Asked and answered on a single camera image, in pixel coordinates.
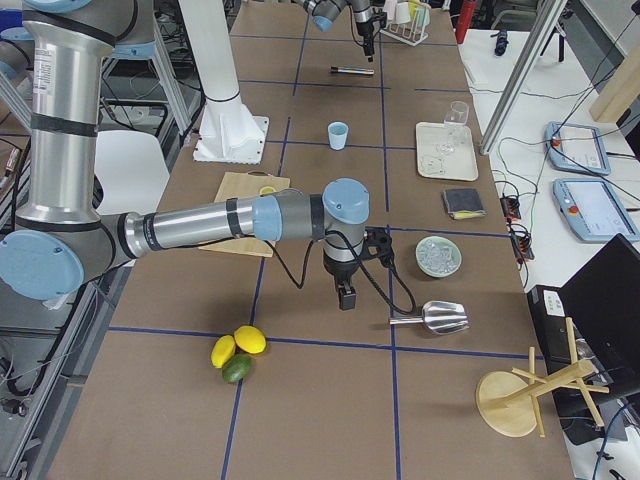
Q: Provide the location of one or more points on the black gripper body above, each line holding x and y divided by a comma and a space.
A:
341, 275
364, 22

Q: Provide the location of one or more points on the white wire cup rack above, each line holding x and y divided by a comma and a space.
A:
409, 33

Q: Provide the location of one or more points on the grey folded cloth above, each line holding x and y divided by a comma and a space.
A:
463, 203

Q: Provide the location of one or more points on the green lime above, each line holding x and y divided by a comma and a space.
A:
236, 368

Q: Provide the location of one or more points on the white chair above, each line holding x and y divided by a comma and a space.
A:
131, 169

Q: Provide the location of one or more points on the dark blue folded umbrella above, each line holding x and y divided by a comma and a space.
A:
501, 43

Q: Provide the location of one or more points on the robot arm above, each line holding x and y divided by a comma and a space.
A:
64, 237
324, 13

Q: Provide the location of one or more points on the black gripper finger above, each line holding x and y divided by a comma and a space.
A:
347, 296
368, 46

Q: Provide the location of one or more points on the cream bear tray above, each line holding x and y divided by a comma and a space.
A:
433, 163

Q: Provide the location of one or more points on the wooden cutting board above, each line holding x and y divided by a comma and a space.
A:
245, 186

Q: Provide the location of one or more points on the blue teach pendant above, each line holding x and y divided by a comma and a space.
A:
576, 148
593, 211

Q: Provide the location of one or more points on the metal ice scoop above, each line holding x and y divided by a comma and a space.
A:
438, 317

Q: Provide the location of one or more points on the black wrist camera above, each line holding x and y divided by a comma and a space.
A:
378, 245
380, 18

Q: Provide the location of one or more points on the green cup in rack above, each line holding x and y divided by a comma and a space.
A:
427, 8

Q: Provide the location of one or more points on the black computer monitor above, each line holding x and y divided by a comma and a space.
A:
602, 299

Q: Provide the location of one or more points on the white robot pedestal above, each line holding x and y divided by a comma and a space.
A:
228, 132

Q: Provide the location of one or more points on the yellow lemon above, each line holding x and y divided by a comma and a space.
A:
250, 339
223, 350

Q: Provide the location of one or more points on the clear wine glass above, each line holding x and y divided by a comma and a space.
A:
454, 120

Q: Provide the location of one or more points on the light blue plastic cup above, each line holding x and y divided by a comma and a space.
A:
337, 135

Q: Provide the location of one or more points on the aluminium frame post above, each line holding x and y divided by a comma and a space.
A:
541, 30

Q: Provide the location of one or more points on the yellow cup in rack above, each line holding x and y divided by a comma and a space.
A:
416, 12

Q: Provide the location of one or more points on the upper blue teach pendant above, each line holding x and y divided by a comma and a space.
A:
576, 148

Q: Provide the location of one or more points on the white cup in rack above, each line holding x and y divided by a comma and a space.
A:
402, 13

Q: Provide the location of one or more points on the lower blue teach pendant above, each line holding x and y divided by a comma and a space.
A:
593, 211

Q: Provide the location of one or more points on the green bowl with ice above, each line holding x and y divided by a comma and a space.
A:
437, 256

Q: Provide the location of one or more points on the wooden mug tree stand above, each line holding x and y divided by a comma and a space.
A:
508, 401

